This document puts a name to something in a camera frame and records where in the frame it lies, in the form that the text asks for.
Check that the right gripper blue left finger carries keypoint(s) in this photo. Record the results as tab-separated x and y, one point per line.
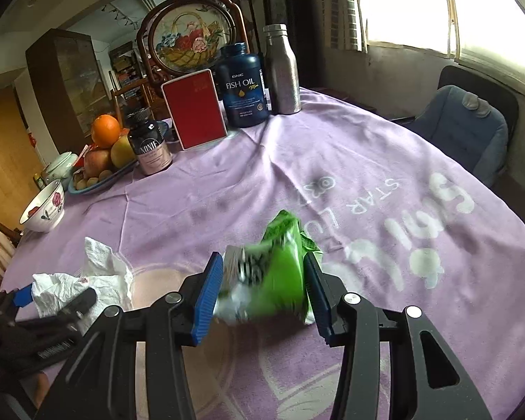
205	295

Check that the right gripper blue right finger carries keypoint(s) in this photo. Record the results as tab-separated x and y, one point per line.
322	291

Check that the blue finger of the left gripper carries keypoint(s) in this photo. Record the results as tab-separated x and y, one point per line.
79	306
23	297

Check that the white plastic bag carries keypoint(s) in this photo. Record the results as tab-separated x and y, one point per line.
108	273

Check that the green snack wrapper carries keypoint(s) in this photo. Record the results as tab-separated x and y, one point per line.
266	279

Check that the white floral bowl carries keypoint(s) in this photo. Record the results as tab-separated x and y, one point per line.
46	210

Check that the purple tablecloth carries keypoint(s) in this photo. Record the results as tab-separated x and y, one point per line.
397	220

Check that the blue fruit plate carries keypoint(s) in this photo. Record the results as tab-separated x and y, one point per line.
106	181

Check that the white lidded ceramic pot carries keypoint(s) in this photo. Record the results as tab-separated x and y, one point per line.
61	168

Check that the red apple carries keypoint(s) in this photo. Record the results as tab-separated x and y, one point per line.
97	161

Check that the yellow pear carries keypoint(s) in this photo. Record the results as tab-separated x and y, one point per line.
122	153

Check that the dark supplement bottle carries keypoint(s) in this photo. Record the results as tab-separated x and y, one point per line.
148	144

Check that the orange fruit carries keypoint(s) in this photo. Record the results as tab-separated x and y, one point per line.
105	131

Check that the red flat box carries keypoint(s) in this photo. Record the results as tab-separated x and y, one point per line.
194	108

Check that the blue cushioned office chair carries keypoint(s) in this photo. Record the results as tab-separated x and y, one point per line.
470	119

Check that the silver metal bottle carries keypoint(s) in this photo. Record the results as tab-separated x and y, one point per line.
281	71

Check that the wooden glass cabinet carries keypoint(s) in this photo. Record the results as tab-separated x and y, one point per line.
68	85

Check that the blue fish oil bottle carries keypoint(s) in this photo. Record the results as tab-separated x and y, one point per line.
240	83

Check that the round framed embroidery picture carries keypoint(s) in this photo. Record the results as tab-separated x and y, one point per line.
179	37

